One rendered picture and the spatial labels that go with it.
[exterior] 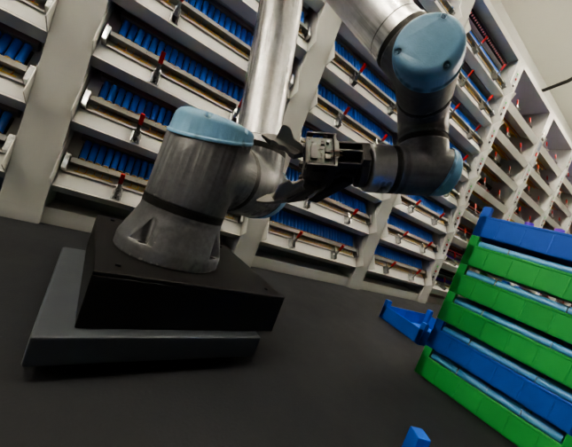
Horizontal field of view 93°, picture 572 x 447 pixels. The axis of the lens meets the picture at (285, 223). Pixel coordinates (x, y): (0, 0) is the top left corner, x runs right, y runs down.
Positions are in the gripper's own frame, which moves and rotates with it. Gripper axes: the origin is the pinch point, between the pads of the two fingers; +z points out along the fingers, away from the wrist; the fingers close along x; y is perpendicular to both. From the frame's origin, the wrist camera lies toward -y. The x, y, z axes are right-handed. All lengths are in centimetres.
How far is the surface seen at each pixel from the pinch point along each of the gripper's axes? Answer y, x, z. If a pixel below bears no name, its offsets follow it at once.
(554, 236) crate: -8, 7, -65
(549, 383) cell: -17, 37, -62
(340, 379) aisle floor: -20.0, 37.5, -19.4
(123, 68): -13, -41, 43
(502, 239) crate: -15, 6, -60
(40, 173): -24, -10, 62
